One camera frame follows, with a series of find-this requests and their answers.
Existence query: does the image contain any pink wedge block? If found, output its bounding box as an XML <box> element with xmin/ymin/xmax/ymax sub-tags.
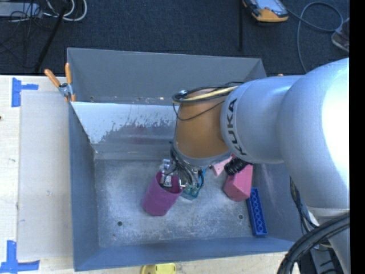
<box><xmin>223</xmin><ymin>164</ymin><xmax>254</xmax><ymax>203</ymax></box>

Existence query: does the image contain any grey metal bin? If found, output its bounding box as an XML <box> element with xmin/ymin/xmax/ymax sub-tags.
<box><xmin>66</xmin><ymin>47</ymin><xmax>303</xmax><ymax>272</ymax></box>

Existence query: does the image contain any magenta cup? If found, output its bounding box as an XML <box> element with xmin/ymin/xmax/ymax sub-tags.
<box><xmin>141</xmin><ymin>170</ymin><xmax>184</xmax><ymax>217</ymax></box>

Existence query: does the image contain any pale flat board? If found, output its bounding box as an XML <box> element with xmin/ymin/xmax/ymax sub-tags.
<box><xmin>16</xmin><ymin>90</ymin><xmax>75</xmax><ymax>264</ymax></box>

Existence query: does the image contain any blue long toy brick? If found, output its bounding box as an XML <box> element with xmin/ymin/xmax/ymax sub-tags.
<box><xmin>245</xmin><ymin>187</ymin><xmax>269</xmax><ymax>237</ymax></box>

